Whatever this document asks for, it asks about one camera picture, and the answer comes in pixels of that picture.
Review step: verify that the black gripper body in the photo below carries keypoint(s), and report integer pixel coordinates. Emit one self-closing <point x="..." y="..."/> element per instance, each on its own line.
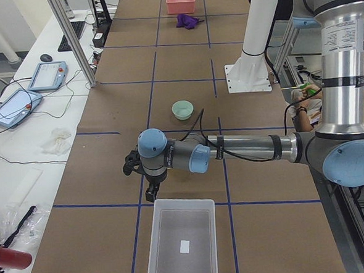
<point x="153" y="181"/>

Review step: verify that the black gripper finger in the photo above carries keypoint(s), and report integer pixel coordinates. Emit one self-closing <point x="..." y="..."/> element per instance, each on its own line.
<point x="151" y="192"/>

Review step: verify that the mint green bowl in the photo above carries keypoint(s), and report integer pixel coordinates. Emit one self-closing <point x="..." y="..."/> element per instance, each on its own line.
<point x="182" y="109"/>

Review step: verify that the purple cloth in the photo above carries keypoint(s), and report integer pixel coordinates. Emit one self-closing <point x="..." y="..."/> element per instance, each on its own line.
<point x="187" y="22"/>

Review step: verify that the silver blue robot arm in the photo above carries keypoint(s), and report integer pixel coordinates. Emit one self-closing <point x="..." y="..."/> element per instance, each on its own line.
<point x="335" y="148"/>

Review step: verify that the black power box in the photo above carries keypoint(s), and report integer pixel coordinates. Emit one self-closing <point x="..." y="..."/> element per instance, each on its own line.
<point x="99" y="40"/>

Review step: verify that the white translucent plastic bin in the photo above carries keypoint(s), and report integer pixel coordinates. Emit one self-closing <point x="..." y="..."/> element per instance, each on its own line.
<point x="184" y="237"/>

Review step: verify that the crumpled white tissue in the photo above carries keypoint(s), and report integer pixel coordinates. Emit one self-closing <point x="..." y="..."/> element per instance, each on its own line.
<point x="58" y="143"/>

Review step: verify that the white foam strip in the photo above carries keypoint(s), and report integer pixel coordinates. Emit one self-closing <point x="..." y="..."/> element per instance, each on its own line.
<point x="25" y="186"/>

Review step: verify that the clear plastic bag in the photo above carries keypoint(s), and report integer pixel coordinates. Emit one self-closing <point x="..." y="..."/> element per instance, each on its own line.
<point x="22" y="227"/>

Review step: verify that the far blue teach pendant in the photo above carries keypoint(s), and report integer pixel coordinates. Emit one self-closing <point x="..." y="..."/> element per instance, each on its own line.
<point x="48" y="76"/>

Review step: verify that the blue teach pendant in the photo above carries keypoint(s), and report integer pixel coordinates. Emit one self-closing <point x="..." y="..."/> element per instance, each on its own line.
<point x="48" y="76"/>
<point x="18" y="107"/>

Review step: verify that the near blue teach pendant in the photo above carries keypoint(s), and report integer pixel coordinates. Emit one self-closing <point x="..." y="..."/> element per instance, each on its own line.
<point x="18" y="107"/>

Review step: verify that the red cylinder bottle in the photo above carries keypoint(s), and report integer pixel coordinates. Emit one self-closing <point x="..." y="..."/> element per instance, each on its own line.
<point x="13" y="259"/>

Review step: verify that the black computer mouse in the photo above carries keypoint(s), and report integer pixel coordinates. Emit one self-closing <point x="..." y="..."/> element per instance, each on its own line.
<point x="46" y="58"/>

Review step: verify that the seated person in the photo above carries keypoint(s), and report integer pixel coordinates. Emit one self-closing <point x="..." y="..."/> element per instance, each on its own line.
<point x="310" y="110"/>

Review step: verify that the green controller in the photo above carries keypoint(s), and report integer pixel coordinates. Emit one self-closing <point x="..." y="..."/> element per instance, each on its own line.
<point x="309" y="91"/>

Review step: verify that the pink plastic bin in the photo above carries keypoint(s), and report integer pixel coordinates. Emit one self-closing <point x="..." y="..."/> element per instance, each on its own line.
<point x="180" y="6"/>

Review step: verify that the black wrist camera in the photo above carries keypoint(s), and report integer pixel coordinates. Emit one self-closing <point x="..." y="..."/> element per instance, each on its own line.
<point x="133" y="163"/>

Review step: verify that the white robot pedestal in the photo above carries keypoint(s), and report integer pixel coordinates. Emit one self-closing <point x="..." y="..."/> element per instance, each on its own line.
<point x="250" y="73"/>

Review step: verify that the aluminium frame post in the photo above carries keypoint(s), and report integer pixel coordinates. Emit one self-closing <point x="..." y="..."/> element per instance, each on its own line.
<point x="73" y="41"/>

